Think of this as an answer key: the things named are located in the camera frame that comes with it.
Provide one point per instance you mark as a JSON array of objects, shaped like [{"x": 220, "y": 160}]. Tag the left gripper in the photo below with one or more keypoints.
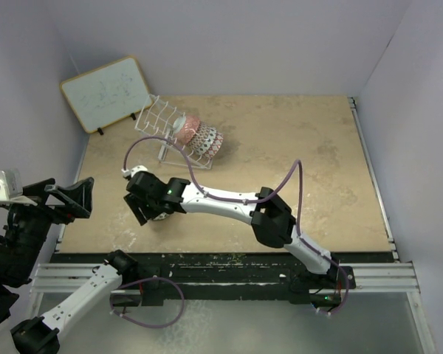
[{"x": 77, "y": 198}]

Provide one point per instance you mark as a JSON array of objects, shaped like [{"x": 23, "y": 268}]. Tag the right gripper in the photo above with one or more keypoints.
[{"x": 138, "y": 208}]

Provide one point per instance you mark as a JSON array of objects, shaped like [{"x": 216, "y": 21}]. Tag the grey leaf bowl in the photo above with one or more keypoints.
[
  {"x": 185, "y": 128},
  {"x": 161, "y": 217}
]

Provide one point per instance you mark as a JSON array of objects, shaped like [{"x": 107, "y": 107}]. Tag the white wire dish rack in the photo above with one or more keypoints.
[{"x": 156, "y": 119}]

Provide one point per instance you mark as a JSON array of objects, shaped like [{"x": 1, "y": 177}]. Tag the brown patterned bowl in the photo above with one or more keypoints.
[{"x": 200, "y": 136}]

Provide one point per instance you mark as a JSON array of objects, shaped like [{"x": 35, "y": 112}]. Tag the red patterned bowl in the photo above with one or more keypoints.
[{"x": 215, "y": 146}]

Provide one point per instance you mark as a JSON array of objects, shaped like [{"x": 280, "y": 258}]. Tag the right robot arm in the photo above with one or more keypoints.
[{"x": 268, "y": 215}]

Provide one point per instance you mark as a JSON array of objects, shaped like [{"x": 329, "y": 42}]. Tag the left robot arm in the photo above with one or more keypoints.
[{"x": 44, "y": 334}]

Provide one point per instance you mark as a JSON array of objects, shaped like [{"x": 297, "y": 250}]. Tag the yellow framed whiteboard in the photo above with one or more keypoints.
[{"x": 108, "y": 94}]

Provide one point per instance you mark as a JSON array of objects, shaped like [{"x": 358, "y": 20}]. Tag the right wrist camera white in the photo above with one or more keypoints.
[{"x": 128, "y": 174}]

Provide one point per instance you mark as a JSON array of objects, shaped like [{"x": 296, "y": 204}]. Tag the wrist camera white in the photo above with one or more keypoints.
[
  {"x": 128, "y": 174},
  {"x": 11, "y": 188}
]

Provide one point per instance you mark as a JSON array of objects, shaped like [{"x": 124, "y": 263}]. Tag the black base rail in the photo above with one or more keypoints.
[{"x": 152, "y": 278}]

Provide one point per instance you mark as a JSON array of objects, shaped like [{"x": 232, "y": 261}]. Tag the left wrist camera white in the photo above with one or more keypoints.
[{"x": 11, "y": 188}]

